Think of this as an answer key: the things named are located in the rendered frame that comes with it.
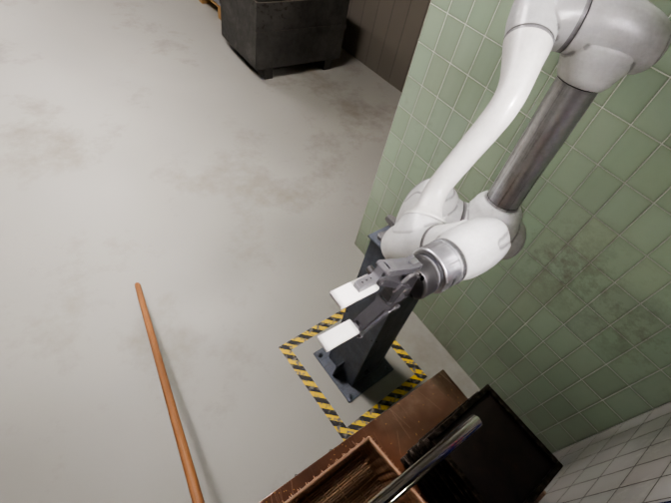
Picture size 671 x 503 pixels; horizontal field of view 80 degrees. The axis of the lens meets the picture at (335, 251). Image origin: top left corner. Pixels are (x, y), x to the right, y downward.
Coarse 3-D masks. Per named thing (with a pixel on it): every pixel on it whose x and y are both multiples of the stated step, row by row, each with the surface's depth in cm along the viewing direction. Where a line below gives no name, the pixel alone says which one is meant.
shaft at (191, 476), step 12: (144, 300) 207; (144, 312) 196; (156, 348) 170; (156, 360) 164; (168, 384) 151; (168, 396) 145; (168, 408) 141; (180, 420) 137; (180, 432) 131; (180, 444) 127; (180, 456) 124; (192, 468) 119; (192, 480) 116; (192, 492) 113
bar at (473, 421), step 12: (468, 420) 88; (480, 420) 88; (456, 432) 86; (468, 432) 86; (444, 444) 83; (456, 444) 84; (432, 456) 81; (444, 456) 82; (408, 468) 80; (420, 468) 80; (432, 468) 81; (396, 480) 78; (408, 480) 78; (384, 492) 76; (396, 492) 76
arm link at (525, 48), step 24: (528, 24) 81; (504, 48) 85; (528, 48) 80; (504, 72) 83; (528, 72) 80; (504, 96) 81; (480, 120) 84; (504, 120) 82; (480, 144) 84; (456, 168) 87; (432, 192) 89; (408, 216) 88; (432, 216) 86; (384, 240) 92; (408, 240) 85
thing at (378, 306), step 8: (376, 296) 71; (400, 296) 69; (376, 304) 70; (384, 304) 70; (392, 304) 69; (360, 312) 71; (368, 312) 70; (376, 312) 70; (352, 320) 71; (360, 320) 71; (368, 320) 70; (360, 328) 70; (360, 336) 70
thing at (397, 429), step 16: (432, 384) 156; (448, 384) 157; (400, 400) 149; (416, 400) 150; (432, 400) 152; (448, 400) 153; (464, 400) 154; (384, 416) 145; (400, 416) 146; (416, 416) 147; (432, 416) 148; (368, 432) 140; (384, 432) 141; (400, 432) 142; (416, 432) 143; (336, 448) 135; (384, 448) 138; (400, 448) 139; (320, 464) 131; (400, 464) 135; (304, 480) 127; (272, 496) 123; (288, 496) 124; (304, 496) 125; (336, 496) 126
